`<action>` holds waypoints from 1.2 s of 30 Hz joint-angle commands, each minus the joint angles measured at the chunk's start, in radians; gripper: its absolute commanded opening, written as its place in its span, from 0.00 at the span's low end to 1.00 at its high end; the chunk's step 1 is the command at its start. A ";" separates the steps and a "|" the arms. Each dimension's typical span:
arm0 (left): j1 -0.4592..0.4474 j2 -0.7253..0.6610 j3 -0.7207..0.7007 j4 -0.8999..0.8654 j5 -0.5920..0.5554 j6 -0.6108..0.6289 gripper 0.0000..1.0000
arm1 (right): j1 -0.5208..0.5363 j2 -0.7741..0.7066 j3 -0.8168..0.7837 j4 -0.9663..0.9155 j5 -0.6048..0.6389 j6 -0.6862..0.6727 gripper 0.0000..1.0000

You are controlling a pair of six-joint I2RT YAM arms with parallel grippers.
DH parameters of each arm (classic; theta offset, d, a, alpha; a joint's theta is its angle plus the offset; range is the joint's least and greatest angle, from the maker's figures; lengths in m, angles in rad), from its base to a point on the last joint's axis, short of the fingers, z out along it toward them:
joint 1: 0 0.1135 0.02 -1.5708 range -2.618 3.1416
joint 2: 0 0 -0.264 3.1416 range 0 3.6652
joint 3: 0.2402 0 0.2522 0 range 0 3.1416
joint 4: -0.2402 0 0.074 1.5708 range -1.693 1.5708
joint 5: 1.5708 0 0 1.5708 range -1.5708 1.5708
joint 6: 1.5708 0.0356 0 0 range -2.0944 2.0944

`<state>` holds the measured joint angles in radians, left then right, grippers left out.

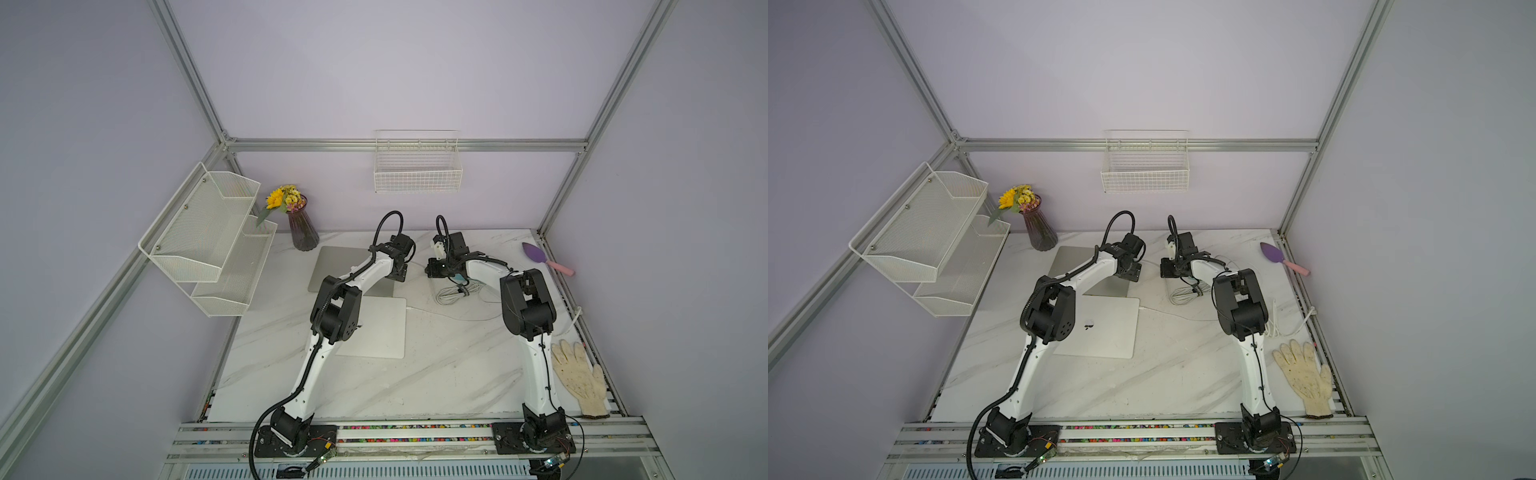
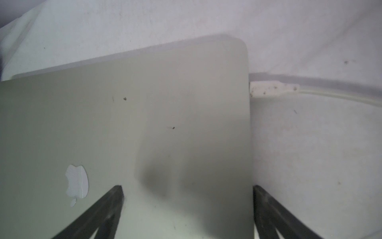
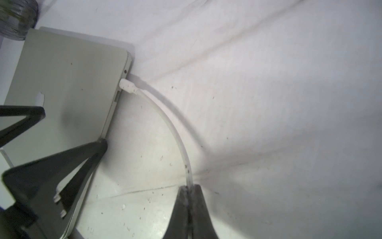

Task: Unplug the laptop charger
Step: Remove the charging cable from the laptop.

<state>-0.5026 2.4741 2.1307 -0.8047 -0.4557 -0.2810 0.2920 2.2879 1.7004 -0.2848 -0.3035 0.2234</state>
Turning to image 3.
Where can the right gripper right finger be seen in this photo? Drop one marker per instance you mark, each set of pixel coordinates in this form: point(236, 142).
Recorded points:
point(200, 221)

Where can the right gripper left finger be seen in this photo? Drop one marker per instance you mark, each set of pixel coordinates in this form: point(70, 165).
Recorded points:
point(179, 221)

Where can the silver grey laptop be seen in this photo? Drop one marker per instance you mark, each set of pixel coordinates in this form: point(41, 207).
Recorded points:
point(63, 95)

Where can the purple glass vase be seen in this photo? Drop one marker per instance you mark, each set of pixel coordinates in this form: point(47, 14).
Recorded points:
point(17, 18)

